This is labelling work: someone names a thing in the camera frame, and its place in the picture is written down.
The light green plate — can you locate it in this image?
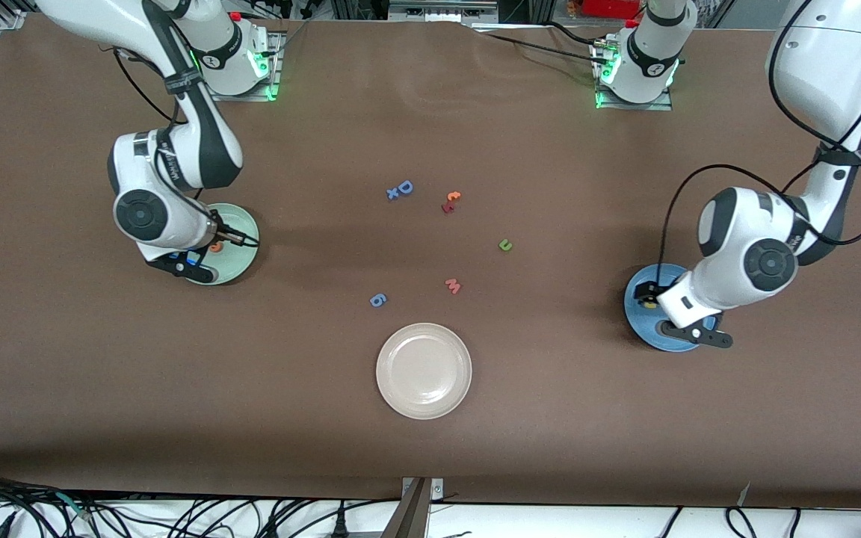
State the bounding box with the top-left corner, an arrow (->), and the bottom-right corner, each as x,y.
191,203 -> 260,286

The blue plate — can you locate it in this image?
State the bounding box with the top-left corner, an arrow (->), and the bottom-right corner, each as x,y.
624,263 -> 719,353

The brown paper table cover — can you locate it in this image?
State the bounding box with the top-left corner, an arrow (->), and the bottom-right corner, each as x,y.
0,11 -> 861,510

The beige plate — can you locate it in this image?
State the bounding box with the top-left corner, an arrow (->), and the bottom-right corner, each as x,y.
376,323 -> 472,420

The red box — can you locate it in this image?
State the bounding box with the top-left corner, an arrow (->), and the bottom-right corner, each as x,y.
580,0 -> 642,19

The silver aluminium corner profile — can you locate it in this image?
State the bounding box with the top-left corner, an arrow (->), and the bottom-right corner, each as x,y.
0,0 -> 54,31

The aluminium profile bar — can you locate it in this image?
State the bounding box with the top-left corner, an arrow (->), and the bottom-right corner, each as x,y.
382,478 -> 445,538

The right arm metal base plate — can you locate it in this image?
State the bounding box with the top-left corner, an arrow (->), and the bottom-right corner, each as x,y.
201,31 -> 283,102

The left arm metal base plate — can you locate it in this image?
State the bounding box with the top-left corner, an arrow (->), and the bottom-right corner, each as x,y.
595,41 -> 674,111

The black base cable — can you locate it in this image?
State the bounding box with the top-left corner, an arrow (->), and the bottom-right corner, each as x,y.
468,21 -> 614,69

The grey metal enclosure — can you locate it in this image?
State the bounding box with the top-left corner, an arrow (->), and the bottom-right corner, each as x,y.
389,0 -> 499,25

